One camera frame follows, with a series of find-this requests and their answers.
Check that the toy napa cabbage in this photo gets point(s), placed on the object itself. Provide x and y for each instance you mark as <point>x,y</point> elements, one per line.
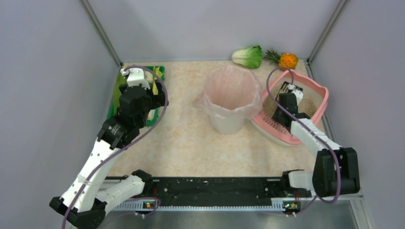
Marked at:
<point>250,58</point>

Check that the pink white litter box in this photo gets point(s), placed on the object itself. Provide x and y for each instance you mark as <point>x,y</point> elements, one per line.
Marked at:
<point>276,132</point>

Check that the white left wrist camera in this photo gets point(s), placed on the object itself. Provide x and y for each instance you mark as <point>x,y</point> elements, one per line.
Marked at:
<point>135,77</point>

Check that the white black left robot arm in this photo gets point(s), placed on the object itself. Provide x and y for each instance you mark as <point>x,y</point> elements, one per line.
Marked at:
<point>84,205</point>

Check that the black litter scoop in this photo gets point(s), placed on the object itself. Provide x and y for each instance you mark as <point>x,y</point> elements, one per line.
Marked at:
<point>286,86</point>

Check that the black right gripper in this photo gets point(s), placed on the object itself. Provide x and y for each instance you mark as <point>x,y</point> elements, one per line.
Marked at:
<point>285,97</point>

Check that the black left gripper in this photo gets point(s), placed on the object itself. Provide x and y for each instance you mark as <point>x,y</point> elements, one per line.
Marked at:
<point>158,94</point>

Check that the large green leaf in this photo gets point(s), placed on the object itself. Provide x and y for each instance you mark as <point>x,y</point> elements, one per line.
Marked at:
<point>116,92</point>

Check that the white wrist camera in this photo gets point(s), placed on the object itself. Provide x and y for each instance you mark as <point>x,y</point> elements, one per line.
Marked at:
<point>135,77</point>
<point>297,91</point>

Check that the white trash bin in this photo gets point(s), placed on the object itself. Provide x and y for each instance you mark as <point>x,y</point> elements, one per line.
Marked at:
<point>226,122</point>

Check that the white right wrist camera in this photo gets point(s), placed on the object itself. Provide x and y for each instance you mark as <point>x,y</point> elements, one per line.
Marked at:
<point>297,91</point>

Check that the pink plastic bin liner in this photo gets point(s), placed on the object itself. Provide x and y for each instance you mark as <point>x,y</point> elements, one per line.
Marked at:
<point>229,91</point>

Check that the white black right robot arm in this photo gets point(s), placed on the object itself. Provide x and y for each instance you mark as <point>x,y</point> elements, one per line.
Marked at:
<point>336,169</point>

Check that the orange toy pineapple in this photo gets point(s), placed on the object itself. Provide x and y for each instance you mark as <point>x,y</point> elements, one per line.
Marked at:
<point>283,60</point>

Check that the beige cat litter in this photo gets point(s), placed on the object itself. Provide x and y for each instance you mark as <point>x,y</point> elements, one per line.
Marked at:
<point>306,105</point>

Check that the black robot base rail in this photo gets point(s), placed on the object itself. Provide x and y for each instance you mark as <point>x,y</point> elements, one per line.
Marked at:
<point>215,193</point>

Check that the white green toy celery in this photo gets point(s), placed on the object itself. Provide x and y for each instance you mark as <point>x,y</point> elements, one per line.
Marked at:
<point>159,71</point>

